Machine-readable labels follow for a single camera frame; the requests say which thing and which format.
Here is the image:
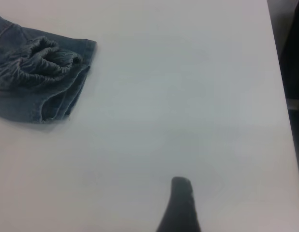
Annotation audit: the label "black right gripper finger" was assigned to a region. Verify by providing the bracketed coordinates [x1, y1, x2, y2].
[155, 176, 202, 232]

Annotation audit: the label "blue denim shorts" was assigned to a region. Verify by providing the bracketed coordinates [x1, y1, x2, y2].
[0, 12, 98, 125]

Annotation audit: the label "black furniture panel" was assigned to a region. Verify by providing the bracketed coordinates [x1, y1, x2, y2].
[281, 0, 299, 100]

